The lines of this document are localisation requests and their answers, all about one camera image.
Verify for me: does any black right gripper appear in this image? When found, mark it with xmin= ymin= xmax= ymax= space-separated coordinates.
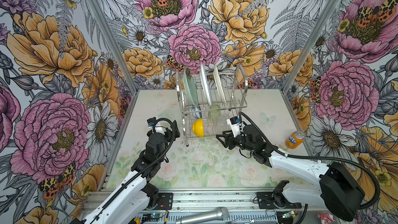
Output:
xmin=216 ymin=130 xmax=255 ymax=152

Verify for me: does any yellow plastic bowl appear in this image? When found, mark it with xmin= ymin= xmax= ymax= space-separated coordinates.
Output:
xmin=192 ymin=118 xmax=204 ymax=138

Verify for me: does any chrome wire dish rack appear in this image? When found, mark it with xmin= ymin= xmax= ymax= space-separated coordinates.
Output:
xmin=176 ymin=65 xmax=249 ymax=145

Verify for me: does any clear glass cup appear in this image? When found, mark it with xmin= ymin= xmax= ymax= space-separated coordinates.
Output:
xmin=205 ymin=119 xmax=230 ymax=136

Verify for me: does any green glass jar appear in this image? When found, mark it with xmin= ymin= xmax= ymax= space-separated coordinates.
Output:
xmin=208 ymin=104 xmax=221 ymax=123

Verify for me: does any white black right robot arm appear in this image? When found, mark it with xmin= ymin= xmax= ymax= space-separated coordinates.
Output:
xmin=216 ymin=125 xmax=365 ymax=222

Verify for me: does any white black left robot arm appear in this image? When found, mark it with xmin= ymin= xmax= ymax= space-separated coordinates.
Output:
xmin=70 ymin=118 xmax=180 ymax=224

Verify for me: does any blue white porcelain bowl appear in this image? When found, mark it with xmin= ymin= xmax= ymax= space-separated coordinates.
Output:
xmin=189 ymin=106 xmax=202 ymax=119

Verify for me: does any orange soda can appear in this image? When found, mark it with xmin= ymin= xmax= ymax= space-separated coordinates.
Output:
xmin=285 ymin=131 xmax=305 ymax=149

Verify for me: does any cream white plate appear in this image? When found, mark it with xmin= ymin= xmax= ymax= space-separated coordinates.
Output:
xmin=213 ymin=66 xmax=227 ymax=105

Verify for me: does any pale green plate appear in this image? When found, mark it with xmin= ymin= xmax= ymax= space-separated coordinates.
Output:
xmin=183 ymin=67 xmax=199 ymax=106

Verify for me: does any silver microphone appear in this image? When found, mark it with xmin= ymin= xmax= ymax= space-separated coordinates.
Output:
xmin=176 ymin=207 xmax=230 ymax=224

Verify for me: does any white watermelon pattern plate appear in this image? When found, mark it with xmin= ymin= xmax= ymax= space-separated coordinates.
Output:
xmin=200 ymin=64 xmax=213 ymax=106

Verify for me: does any pink toy figure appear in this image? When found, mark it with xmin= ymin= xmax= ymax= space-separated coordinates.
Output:
xmin=317 ymin=213 xmax=337 ymax=224

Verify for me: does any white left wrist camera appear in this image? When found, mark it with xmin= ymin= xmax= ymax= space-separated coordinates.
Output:
xmin=147 ymin=117 xmax=165 ymax=134

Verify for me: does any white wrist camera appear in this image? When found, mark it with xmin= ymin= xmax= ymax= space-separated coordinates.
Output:
xmin=227 ymin=116 xmax=241 ymax=138
xmin=147 ymin=117 xmax=165 ymax=134

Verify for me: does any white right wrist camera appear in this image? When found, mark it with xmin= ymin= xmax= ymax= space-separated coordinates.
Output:
xmin=227 ymin=116 xmax=241 ymax=138

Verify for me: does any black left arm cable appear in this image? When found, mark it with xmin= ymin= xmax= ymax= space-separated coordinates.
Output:
xmin=90 ymin=117 xmax=178 ymax=224

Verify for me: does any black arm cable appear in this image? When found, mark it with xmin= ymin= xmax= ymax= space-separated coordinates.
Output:
xmin=237 ymin=111 xmax=380 ymax=209
xmin=90 ymin=117 xmax=178 ymax=224

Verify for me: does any aluminium front rail frame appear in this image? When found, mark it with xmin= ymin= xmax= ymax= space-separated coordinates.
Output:
xmin=79 ymin=188 xmax=355 ymax=224

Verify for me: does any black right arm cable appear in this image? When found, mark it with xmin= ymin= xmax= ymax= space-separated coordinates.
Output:
xmin=237 ymin=111 xmax=380 ymax=209

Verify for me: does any aluminium corner post left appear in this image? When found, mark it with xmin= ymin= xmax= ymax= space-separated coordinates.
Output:
xmin=86 ymin=0 xmax=138 ymax=96

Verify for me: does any aluminium corner post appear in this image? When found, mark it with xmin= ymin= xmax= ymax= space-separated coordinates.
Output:
xmin=282 ymin=0 xmax=340 ymax=94
xmin=86 ymin=0 xmax=138 ymax=96

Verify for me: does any aluminium corner post right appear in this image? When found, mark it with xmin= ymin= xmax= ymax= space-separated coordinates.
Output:
xmin=282 ymin=0 xmax=340 ymax=94

